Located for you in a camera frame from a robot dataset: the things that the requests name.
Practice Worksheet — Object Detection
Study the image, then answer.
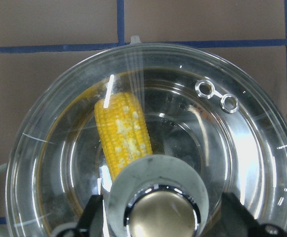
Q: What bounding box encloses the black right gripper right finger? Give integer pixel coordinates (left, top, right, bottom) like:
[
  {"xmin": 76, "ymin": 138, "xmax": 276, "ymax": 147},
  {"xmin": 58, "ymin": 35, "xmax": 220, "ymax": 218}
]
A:
[{"xmin": 221, "ymin": 193, "xmax": 263, "ymax": 237}]

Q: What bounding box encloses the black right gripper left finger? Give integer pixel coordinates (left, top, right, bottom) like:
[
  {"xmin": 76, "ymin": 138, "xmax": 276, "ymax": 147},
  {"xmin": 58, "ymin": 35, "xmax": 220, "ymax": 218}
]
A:
[{"xmin": 76, "ymin": 195, "xmax": 104, "ymax": 237}]

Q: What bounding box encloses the yellow corn cob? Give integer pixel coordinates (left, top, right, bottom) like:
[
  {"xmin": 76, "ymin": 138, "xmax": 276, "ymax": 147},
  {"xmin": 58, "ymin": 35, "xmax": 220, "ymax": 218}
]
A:
[{"xmin": 94, "ymin": 92, "xmax": 153, "ymax": 181}]

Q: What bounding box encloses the glass pot lid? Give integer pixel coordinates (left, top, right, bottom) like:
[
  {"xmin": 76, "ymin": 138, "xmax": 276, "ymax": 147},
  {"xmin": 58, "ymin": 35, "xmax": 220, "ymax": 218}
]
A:
[{"xmin": 5, "ymin": 42, "xmax": 287, "ymax": 237}]

